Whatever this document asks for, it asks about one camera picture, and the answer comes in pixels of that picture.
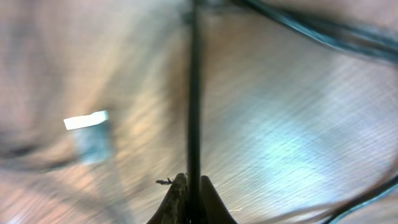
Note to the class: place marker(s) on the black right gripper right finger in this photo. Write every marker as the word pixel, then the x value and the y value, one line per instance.
pixel 215 210

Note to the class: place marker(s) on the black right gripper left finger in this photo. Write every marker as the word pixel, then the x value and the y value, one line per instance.
pixel 172 210

